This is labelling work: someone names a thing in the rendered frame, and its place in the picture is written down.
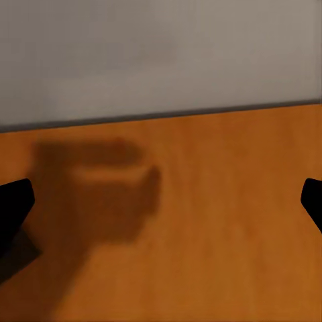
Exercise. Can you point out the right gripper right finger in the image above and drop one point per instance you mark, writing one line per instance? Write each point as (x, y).
(311, 199)

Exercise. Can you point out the cabinet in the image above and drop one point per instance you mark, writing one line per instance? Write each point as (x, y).
(183, 219)

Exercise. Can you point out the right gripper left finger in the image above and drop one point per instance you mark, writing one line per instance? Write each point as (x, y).
(16, 201)

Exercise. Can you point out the mousetrap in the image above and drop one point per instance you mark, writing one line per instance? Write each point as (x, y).
(21, 251)

